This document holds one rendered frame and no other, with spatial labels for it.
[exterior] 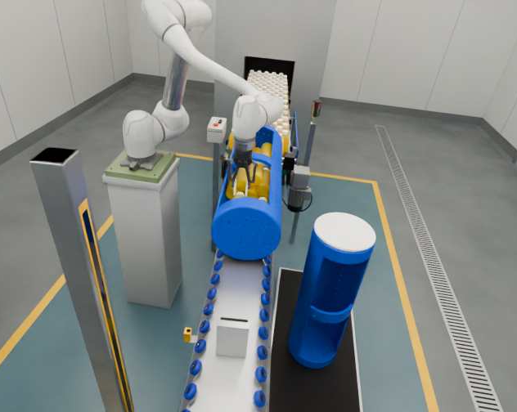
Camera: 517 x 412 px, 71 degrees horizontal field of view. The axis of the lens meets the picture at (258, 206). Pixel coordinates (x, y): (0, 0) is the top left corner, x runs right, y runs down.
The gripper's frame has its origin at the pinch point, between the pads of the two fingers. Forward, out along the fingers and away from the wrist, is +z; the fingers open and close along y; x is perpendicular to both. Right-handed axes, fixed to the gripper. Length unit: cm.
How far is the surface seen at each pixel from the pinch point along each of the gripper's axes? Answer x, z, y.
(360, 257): -20, 16, 55
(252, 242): -25.0, 9.6, 7.8
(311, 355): -13, 99, 48
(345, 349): -6, 100, 69
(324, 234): -11.6, 11.8, 39.1
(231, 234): -25.0, 6.5, -0.7
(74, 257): -86, -33, -27
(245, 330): -69, 8, 9
